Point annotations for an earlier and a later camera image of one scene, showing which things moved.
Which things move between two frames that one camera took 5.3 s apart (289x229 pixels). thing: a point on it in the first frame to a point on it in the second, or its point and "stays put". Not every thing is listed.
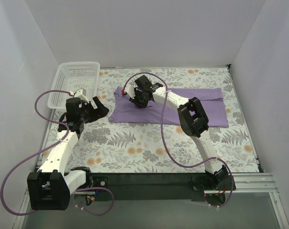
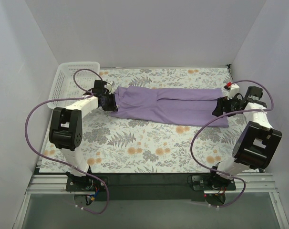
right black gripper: (137, 98) to (221, 107)
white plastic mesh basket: (72, 77) stays put
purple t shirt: (124, 110) stays put
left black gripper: (94, 110) to (112, 102)
